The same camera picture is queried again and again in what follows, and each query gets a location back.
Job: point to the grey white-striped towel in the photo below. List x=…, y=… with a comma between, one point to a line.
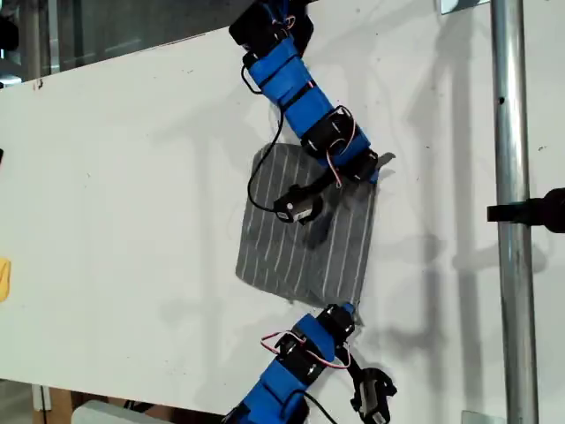
x=282, y=247

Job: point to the white box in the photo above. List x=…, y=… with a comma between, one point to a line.
x=101, y=415

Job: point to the wooden table leg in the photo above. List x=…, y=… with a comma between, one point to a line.
x=59, y=404

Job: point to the yellow object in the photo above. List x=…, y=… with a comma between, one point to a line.
x=4, y=278

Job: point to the round black object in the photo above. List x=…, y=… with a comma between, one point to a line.
x=6, y=33

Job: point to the black camera stalk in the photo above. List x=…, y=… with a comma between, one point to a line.
x=320, y=183
x=353, y=366

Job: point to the steel post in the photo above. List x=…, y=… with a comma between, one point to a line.
x=512, y=132

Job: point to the black post clamp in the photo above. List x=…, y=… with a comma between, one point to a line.
x=543, y=209

